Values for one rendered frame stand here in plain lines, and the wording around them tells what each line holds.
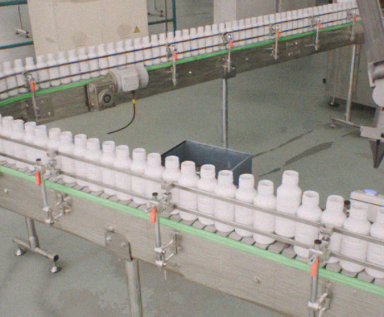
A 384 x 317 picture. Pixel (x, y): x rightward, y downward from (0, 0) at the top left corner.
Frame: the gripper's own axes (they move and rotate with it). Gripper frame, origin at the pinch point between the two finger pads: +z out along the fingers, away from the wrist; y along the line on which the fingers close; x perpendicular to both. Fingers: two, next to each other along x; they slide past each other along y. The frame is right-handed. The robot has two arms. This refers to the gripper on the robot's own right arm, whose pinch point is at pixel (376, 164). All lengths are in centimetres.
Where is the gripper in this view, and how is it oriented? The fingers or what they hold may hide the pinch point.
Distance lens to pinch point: 138.9
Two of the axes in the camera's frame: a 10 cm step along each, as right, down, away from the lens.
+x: 5.2, -0.2, 8.5
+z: -1.6, 9.8, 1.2
